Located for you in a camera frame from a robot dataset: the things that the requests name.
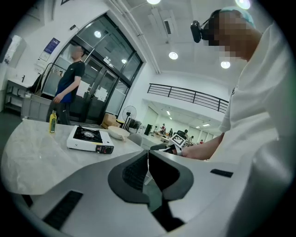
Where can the teal head cap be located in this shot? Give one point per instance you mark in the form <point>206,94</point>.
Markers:
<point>247,15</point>

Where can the black standing fan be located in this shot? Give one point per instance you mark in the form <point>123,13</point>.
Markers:
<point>129,113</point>

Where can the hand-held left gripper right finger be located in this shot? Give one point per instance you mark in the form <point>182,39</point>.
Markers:
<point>208,185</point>

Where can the yellow bottle with black cap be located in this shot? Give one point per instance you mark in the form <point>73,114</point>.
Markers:
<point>52,122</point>

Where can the blue poster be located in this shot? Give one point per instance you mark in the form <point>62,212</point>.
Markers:
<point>52,45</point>

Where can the person's right forearm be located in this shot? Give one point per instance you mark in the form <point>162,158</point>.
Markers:
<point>201,149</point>

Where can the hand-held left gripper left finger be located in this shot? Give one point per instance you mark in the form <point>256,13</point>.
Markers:
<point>92,185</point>

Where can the grey shell chair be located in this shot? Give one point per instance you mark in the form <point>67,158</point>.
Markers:
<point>136,139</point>

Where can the ceiling air conditioner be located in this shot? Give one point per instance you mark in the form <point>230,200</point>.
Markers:
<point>165,20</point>

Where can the grey marble table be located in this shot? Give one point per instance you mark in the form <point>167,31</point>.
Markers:
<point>34,157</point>

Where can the black speaker box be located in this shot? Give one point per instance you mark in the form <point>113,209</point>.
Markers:
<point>148,129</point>

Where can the metal shelf table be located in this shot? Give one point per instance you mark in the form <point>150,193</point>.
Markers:
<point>16,92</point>

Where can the small cardboard box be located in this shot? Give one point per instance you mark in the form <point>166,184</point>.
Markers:
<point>111,117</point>

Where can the person's white shirt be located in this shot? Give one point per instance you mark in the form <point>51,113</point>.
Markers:
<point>259,104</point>

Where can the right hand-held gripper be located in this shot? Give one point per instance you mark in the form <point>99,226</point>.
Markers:
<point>178,139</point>

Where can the black framed glass doors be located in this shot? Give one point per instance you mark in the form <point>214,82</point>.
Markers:
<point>111,76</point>

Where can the grey cabinet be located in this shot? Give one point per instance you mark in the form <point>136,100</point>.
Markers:
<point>34,106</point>

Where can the round ceiling light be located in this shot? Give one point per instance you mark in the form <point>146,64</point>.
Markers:
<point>153,1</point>
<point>173,55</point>
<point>225,64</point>
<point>242,3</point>

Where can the person's head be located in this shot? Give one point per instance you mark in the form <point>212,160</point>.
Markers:
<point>233,39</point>

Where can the black railing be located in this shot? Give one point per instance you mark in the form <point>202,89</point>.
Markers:
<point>189,96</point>

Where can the large cardboard box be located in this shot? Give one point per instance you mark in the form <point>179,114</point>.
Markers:
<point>107,125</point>

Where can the black head camera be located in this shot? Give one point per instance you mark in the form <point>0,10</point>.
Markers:
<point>196,30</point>

